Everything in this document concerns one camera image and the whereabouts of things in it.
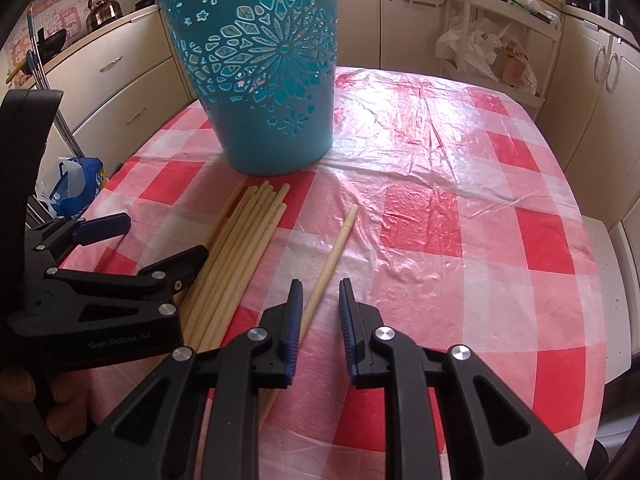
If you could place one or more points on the blue shopping bag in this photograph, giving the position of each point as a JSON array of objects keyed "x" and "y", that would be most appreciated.
[{"x": 80, "y": 180}]

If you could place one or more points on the red white checkered tablecloth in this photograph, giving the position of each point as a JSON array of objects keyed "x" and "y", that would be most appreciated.
[{"x": 467, "y": 233}]

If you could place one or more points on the black wok pan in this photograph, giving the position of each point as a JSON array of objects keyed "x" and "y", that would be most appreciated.
[{"x": 51, "y": 45}]

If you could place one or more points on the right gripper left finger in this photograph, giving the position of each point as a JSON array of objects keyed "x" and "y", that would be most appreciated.
[{"x": 196, "y": 414}]

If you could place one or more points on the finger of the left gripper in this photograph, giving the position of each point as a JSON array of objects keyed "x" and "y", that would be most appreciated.
[
  {"x": 159, "y": 282},
  {"x": 62, "y": 234}
]

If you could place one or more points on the copper kettle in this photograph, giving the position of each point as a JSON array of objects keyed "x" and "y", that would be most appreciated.
[{"x": 102, "y": 12}]

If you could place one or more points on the white rolling storage cart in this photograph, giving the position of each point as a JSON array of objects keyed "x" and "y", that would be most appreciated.
[{"x": 510, "y": 46}]

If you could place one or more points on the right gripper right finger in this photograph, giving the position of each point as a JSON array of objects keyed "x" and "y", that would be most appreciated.
[{"x": 447, "y": 414}]

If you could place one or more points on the person's left hand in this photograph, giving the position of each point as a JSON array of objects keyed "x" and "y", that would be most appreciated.
[{"x": 63, "y": 400}]

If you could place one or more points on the teal perforated plastic basket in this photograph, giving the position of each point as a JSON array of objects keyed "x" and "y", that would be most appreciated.
[{"x": 263, "y": 71}]

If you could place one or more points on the single bamboo chopstick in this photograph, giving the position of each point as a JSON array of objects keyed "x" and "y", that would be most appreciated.
[{"x": 267, "y": 400}]

